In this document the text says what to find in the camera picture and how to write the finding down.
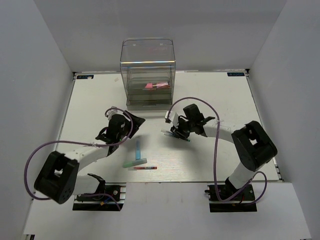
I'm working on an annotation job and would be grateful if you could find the red pen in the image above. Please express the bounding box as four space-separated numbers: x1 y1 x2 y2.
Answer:
129 166 158 171

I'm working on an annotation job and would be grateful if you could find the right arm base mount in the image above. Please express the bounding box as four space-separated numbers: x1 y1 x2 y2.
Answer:
204 184 257 213

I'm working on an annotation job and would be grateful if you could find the green highlighter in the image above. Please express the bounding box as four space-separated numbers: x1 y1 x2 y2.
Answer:
122 158 148 168

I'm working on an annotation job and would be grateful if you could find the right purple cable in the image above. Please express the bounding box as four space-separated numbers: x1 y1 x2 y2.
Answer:
166 97 268 203

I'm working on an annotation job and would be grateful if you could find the blue table label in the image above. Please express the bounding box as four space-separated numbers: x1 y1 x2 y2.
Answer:
227 72 245 77
76 74 94 80

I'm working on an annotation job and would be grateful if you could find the right blue table label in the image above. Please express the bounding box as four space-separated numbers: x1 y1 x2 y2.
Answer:
227 72 245 77

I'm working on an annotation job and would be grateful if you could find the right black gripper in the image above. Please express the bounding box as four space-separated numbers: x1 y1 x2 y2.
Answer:
171 116 195 140

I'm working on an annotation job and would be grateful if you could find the left blue table label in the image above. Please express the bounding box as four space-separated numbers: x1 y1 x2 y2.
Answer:
76 74 94 80

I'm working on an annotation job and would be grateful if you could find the green pen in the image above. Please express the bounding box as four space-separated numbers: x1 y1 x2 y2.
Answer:
164 133 190 142

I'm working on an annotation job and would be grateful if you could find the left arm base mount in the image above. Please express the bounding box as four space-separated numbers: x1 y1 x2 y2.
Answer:
72 183 127 212

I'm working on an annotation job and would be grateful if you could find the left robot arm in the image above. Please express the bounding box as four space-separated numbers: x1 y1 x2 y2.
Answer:
33 111 146 204

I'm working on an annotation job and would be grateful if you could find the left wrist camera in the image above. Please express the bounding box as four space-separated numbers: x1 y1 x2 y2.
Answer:
104 106 118 120

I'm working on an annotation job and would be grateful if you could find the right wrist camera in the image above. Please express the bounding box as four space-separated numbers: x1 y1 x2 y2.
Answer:
164 111 179 127

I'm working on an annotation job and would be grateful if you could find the clear acrylic drawer organizer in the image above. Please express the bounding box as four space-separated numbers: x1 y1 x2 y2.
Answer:
120 37 176 111

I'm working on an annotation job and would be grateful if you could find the pink capped marker tube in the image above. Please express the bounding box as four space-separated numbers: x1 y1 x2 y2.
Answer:
143 81 170 91

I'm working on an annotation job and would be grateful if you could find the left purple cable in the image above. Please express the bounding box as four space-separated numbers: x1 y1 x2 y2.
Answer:
25 107 137 201

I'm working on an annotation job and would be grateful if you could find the purple cable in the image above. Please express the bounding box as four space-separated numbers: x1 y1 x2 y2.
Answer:
166 97 268 203
25 107 137 201

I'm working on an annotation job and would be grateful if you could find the blue highlighter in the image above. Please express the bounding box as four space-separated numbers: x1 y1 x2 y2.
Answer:
135 139 141 160

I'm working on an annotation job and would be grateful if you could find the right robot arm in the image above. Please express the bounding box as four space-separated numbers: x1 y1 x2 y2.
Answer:
165 103 278 201

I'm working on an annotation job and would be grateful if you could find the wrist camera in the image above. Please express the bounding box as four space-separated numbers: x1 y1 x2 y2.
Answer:
104 106 118 120
164 111 179 127

